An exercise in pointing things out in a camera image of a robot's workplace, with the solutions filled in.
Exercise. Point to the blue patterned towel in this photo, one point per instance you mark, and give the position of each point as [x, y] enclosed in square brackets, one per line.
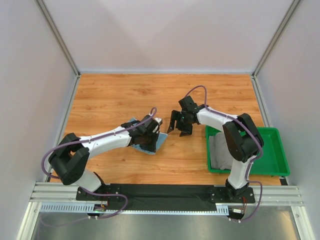
[161, 139]

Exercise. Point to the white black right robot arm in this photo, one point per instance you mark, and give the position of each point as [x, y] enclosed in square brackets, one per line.
[242, 140]

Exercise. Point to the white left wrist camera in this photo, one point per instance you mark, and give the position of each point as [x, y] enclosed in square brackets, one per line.
[157, 121]

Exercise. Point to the aluminium frame post left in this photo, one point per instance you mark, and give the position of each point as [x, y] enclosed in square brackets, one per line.
[57, 36]

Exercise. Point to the grey terry towel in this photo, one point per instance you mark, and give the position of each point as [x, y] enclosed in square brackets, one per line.
[221, 152]

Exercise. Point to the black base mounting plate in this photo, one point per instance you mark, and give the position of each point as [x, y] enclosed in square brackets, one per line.
[168, 197]

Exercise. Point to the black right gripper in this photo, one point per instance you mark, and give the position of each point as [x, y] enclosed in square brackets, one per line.
[181, 124]

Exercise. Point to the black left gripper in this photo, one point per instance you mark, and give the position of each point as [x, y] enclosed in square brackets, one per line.
[152, 141]

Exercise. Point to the aluminium frame post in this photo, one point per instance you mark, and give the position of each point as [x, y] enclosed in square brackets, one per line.
[57, 36]
[276, 36]

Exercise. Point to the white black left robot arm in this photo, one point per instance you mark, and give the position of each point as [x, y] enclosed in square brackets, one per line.
[70, 158]

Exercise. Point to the green plastic tray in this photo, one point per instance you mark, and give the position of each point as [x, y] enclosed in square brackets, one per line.
[272, 163]

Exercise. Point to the aluminium front rail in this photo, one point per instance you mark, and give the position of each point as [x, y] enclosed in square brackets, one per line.
[58, 198]

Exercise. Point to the aluminium frame post right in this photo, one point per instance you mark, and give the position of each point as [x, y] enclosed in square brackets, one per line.
[276, 36]

